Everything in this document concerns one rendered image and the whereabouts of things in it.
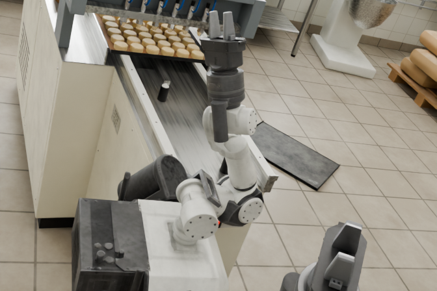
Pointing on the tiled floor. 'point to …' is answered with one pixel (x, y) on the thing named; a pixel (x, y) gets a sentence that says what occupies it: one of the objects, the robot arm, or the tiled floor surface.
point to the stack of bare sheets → (292, 156)
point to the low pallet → (424, 99)
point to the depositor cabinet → (62, 100)
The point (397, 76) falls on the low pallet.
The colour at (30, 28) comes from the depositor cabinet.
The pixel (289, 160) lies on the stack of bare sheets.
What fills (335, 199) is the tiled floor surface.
